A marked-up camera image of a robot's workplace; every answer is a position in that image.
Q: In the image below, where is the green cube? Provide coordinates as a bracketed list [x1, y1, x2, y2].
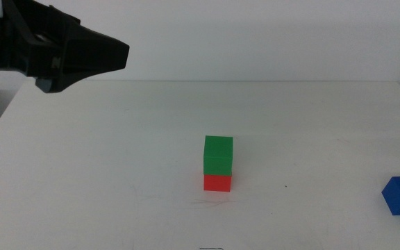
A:
[203, 135, 234, 176]

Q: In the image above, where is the red cube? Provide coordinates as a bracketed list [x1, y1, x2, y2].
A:
[203, 173, 233, 192]

